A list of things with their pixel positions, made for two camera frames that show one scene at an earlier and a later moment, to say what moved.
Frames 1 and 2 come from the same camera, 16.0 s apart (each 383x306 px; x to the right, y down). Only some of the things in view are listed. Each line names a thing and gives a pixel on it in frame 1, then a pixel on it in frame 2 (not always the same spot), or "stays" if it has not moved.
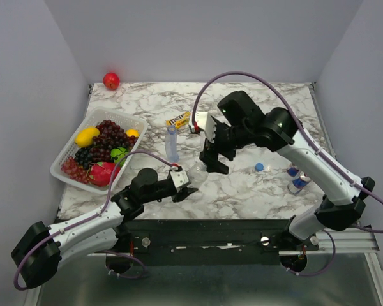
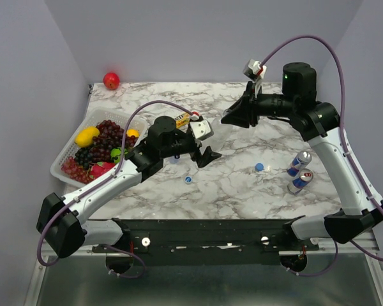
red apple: [111, 81] stays
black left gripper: [181, 194] → [203, 160]
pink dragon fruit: [101, 173] stays
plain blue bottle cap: [259, 167] stays
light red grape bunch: [79, 174] stays
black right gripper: [206, 156] → [239, 113]
